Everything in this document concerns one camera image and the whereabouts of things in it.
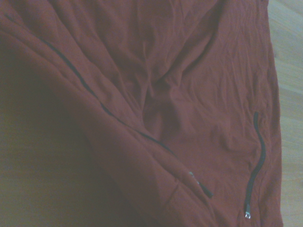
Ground rust red shorts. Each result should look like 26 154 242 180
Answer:
0 0 285 227

